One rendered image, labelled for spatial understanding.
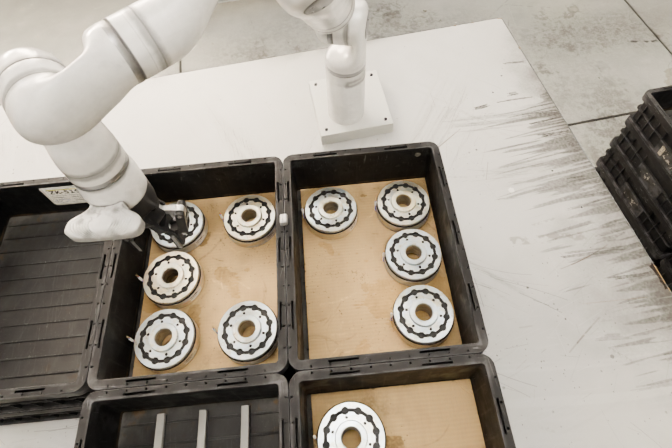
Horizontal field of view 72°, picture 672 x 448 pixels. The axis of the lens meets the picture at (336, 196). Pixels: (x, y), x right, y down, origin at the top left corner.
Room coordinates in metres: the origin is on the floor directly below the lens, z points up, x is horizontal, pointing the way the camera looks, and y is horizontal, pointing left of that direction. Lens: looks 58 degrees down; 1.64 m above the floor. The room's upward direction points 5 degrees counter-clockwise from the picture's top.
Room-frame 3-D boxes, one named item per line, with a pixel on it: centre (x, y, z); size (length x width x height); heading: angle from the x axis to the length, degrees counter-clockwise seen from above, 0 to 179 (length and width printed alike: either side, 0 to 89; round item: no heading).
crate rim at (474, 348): (0.36, -0.06, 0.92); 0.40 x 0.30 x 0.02; 0
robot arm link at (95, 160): (0.36, 0.29, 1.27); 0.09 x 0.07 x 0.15; 34
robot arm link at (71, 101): (0.37, 0.25, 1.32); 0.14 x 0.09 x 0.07; 124
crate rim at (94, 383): (0.35, 0.24, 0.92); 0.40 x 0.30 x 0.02; 0
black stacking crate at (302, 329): (0.36, -0.06, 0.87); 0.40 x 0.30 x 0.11; 0
